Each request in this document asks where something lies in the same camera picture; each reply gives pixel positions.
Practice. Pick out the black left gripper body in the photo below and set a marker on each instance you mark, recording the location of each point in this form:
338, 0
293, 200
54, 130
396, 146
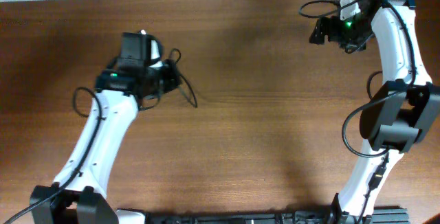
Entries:
161, 78

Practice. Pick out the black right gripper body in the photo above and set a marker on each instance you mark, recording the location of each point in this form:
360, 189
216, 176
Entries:
346, 32

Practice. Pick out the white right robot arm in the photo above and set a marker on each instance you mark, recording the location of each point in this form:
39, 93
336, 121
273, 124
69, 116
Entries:
398, 116

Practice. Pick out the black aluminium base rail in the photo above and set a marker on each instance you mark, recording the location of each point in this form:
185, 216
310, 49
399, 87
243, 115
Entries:
258, 217

